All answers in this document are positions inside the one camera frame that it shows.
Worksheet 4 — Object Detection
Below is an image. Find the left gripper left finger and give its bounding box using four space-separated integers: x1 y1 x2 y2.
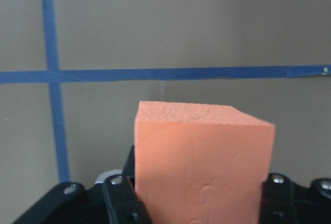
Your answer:
102 146 152 224

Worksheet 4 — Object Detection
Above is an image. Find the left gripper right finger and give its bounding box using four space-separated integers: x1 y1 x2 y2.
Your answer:
259 173 297 224

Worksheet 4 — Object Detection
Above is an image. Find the orange foam block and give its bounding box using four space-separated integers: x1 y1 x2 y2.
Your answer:
134 101 275 223

